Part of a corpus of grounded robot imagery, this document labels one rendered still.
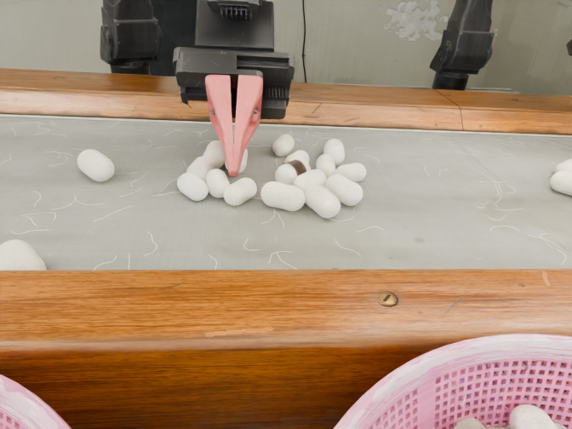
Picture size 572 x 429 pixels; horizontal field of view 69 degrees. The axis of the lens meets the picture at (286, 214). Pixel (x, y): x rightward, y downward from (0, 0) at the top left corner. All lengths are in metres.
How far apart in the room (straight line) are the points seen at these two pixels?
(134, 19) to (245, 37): 0.37
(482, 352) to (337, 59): 2.35
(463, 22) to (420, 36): 1.81
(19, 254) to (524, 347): 0.27
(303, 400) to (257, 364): 0.04
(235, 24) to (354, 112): 0.21
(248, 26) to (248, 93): 0.06
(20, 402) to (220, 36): 0.30
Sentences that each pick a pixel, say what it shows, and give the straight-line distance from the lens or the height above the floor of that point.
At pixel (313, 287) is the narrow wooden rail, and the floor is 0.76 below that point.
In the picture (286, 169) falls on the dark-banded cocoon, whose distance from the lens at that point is 0.36.
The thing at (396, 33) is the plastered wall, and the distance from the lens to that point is 2.60.
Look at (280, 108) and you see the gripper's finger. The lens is 0.40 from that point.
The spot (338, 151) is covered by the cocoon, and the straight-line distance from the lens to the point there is 0.41.
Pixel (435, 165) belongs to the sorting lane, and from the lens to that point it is 0.46.
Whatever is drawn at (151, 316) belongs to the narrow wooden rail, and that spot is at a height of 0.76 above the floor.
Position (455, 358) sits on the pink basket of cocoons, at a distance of 0.21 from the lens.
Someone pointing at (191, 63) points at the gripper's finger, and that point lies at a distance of 0.37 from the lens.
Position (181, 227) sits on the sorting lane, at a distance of 0.31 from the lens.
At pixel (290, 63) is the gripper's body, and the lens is 0.37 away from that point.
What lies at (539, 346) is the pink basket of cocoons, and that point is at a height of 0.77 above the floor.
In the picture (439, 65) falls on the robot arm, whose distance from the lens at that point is 0.88.
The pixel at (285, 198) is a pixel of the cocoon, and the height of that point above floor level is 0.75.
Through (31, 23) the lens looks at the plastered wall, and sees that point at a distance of 2.50.
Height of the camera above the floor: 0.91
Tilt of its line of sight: 31 degrees down
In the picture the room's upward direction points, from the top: 5 degrees clockwise
